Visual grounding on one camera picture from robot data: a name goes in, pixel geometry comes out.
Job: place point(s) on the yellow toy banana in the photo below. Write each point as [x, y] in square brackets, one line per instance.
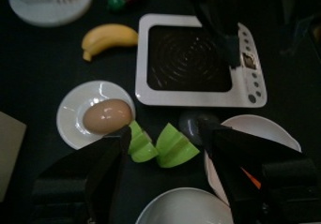
[107, 38]

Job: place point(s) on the small white saucer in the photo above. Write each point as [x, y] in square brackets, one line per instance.
[79, 109]

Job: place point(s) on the brown toy egg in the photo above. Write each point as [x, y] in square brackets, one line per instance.
[107, 116]

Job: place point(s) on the dark grey round toy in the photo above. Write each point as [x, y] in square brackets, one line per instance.
[190, 124]

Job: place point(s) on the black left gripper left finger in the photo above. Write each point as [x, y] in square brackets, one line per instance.
[91, 168]

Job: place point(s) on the beige flat board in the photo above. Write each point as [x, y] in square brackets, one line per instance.
[10, 152]

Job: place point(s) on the white bowl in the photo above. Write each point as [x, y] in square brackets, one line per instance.
[186, 207]

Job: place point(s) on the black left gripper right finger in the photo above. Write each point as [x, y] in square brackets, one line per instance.
[247, 165]

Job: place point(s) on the green starfruit half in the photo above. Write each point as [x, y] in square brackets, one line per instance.
[174, 150]
[141, 145]

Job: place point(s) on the white toy induction cooktop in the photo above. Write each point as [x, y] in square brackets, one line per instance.
[188, 62]

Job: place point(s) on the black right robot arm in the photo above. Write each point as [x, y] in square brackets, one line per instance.
[221, 15]

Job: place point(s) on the large white plate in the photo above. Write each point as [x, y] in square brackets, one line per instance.
[264, 131]

